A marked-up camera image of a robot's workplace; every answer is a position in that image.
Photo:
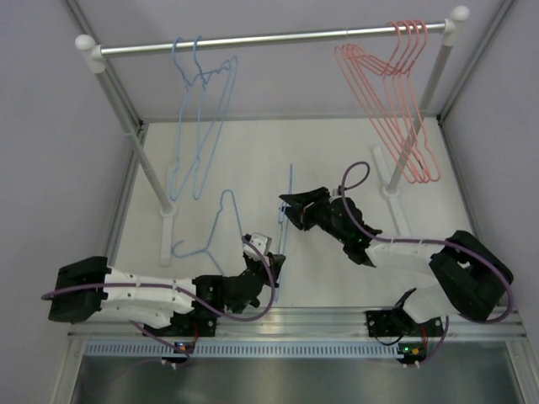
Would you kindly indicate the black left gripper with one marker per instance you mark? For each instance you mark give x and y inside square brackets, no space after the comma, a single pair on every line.
[264,264]

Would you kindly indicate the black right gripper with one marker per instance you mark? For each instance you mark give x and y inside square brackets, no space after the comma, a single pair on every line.
[300,201]

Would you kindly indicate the blue wire hanger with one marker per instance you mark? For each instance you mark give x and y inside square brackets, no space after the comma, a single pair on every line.
[283,223]
[217,247]
[182,173]
[209,130]

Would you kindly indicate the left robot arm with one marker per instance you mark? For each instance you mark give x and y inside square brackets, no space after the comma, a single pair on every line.
[171,307]

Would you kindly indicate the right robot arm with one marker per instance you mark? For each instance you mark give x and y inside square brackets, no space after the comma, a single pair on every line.
[470,280]

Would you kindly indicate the pink hung hanger one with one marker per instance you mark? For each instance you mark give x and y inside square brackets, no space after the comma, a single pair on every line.
[391,109]

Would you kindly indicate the pink hung hanger two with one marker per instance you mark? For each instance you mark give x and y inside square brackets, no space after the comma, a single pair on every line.
[404,105]

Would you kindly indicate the grey clothes rack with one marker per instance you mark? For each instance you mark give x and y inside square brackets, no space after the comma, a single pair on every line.
[96,56]

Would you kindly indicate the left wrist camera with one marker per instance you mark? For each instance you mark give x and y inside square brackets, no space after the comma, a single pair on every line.
[254,243]

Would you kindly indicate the aluminium mounting rail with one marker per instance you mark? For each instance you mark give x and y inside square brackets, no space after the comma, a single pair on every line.
[311,324]

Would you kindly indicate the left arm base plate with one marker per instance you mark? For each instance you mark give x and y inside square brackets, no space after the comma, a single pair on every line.
[193,324]

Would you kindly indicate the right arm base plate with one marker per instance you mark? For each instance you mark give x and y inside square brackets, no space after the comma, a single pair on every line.
[384,323]

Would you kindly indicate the slotted grey cable duct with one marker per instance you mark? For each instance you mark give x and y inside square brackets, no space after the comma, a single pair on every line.
[253,350]

